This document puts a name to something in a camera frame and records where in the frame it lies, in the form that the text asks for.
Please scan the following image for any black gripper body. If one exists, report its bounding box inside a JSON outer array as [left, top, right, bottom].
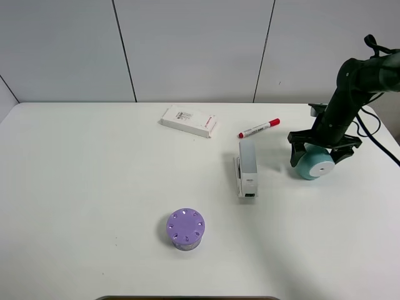
[[287, 104, 362, 149]]

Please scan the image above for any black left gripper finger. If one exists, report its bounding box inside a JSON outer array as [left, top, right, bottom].
[[290, 142, 307, 168]]

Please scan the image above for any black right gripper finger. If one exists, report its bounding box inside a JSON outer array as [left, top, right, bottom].
[[329, 146, 354, 164]]

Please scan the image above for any teal pencil sharpener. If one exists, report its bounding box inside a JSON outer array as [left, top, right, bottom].
[[294, 144, 335, 180]]

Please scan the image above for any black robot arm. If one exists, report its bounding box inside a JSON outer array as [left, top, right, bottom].
[[287, 49, 399, 167]]

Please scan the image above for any white grey stapler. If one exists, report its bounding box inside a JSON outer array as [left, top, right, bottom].
[[234, 140, 258, 198]]

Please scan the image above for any red white marker pen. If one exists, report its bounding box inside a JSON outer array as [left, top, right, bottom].
[[237, 118, 280, 139]]

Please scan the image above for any white cardboard box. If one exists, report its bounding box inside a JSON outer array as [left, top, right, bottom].
[[159, 105, 217, 138]]

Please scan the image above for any purple round container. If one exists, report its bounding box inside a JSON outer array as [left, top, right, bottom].
[[166, 208, 206, 251]]

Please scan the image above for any black cable bundle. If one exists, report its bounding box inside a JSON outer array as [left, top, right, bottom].
[[352, 34, 400, 165]]

